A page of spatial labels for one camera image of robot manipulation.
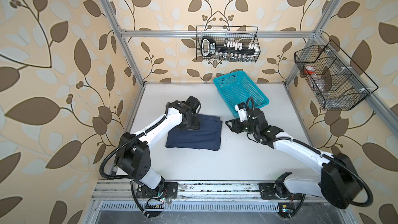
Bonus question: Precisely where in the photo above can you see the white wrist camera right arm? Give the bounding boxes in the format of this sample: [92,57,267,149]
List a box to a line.
[235,103,248,122]

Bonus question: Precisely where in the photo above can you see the black handled tool in basket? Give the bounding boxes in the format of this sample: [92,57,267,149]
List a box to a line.
[200,36,216,57]

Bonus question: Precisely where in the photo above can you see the black wire basket wall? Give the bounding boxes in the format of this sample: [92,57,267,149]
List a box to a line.
[196,25,261,63]
[294,39,379,111]

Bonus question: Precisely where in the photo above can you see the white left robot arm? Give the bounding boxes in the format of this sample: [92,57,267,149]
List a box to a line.
[99,96,201,198]

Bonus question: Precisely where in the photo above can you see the dark blue denim trousers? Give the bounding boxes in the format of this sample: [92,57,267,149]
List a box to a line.
[165,114,222,151]

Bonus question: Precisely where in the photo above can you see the black wire basket back wall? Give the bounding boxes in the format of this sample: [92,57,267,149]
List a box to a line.
[196,25,261,63]

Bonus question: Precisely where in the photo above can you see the aluminium frame post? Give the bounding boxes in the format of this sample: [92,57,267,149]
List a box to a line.
[99,0,145,87]

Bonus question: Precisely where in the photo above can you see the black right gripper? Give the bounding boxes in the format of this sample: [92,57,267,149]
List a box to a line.
[225,117,258,136]

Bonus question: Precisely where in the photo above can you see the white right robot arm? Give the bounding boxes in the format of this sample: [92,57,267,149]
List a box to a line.
[226,97,374,209]

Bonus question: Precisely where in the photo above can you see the aluminium frame back crossbar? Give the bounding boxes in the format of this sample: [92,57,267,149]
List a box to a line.
[120,30,316,39]

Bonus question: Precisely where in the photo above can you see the black wire basket right wall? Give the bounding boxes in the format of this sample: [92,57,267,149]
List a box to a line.
[294,39,379,111]

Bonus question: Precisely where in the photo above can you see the teal plastic basket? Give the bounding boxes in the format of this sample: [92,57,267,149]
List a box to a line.
[213,71,269,118]

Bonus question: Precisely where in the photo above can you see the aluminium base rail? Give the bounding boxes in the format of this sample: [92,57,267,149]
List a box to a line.
[91,180,324,213]

